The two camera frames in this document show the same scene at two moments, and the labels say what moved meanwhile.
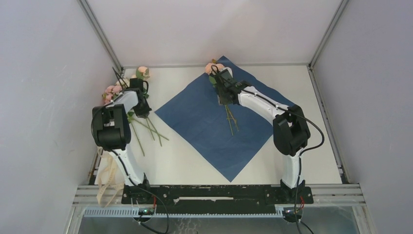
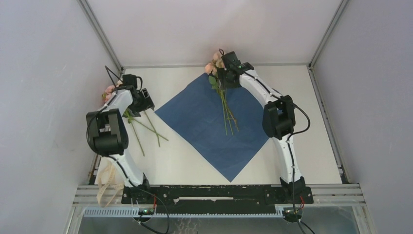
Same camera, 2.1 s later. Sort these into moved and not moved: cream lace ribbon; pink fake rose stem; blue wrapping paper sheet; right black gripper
Moved: right black gripper
Not moved: pink fake rose stem; cream lace ribbon; blue wrapping paper sheet
